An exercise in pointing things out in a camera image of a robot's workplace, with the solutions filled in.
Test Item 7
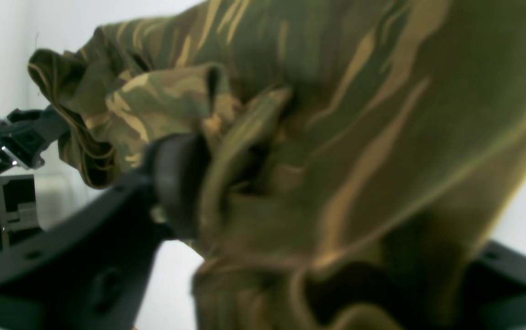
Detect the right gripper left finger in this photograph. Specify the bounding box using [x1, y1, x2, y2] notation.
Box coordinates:
[0, 133, 211, 330]

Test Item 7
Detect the camouflage T-shirt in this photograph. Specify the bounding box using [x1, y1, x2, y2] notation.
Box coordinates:
[28, 0, 526, 330]

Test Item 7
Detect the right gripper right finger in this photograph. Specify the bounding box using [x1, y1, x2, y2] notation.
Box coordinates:
[467, 242, 526, 330]

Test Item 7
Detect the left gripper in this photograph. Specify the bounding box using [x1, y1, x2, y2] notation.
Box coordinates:
[0, 106, 69, 251]

